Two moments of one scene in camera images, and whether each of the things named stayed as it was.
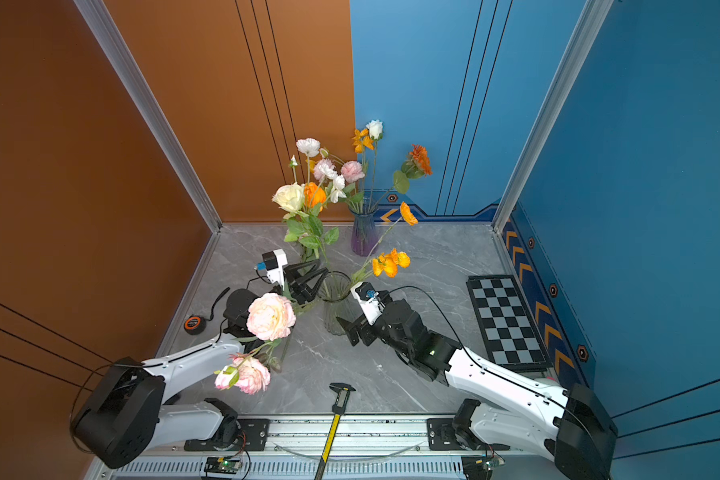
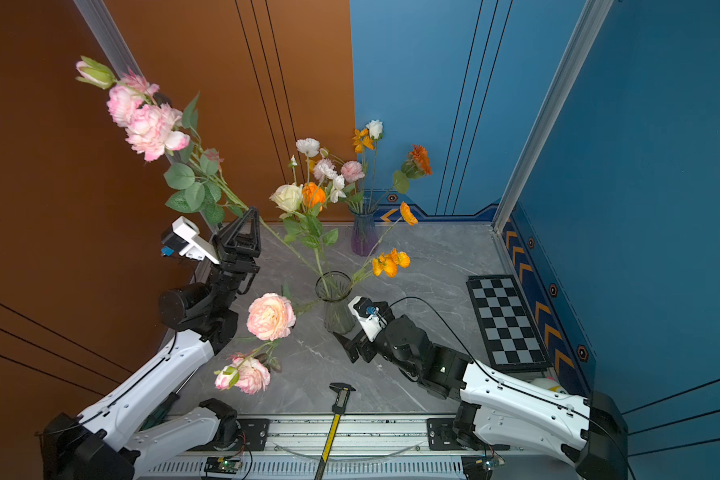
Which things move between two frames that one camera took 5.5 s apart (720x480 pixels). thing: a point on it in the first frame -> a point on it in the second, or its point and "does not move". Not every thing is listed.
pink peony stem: x=269 y=317 does not move
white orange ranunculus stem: x=309 y=228 -> x=323 y=181
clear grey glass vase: x=333 y=290 does not move
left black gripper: x=295 y=289 -> x=235 y=266
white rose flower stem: x=374 y=129 does not move
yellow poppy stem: x=390 y=262 does not move
